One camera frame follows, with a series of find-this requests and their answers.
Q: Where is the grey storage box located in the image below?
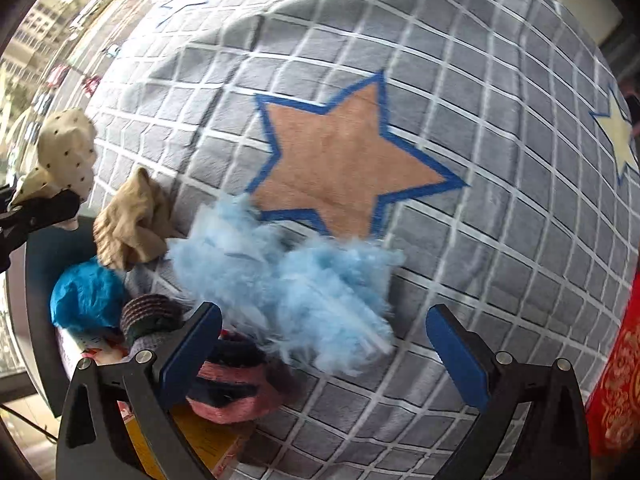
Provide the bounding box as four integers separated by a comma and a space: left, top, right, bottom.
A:
22, 220, 101, 416

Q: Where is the red gold-patterned cushion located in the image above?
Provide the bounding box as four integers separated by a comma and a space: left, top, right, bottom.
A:
582, 320, 640, 473

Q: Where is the small blue cloth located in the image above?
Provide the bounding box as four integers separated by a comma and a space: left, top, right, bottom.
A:
50, 256, 131, 333

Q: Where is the light blue fluffy duster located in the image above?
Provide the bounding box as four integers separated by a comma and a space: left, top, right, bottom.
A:
167, 192, 406, 373

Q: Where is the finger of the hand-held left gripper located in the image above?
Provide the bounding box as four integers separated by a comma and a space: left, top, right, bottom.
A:
0, 187, 82, 273

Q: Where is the beige cloth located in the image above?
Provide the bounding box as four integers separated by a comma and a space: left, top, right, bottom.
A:
93, 166, 176, 271

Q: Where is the grey checked star blanket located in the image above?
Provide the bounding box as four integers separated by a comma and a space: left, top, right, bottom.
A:
85, 0, 640, 480

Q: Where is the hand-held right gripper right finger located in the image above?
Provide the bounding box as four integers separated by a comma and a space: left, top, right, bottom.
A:
426, 304, 593, 480

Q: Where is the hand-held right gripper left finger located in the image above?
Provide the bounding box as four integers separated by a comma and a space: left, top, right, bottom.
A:
56, 302, 223, 480

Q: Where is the pink patterned cardboard box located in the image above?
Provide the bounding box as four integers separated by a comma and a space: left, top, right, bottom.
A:
57, 330, 256, 480

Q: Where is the striped knitted sock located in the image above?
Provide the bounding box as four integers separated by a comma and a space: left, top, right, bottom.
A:
119, 294, 186, 361

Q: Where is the pink and navy sock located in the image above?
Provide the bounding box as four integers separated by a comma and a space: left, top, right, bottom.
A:
185, 332, 301, 423

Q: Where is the white polka dot cloth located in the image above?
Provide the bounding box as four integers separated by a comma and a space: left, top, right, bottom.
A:
10, 107, 98, 231

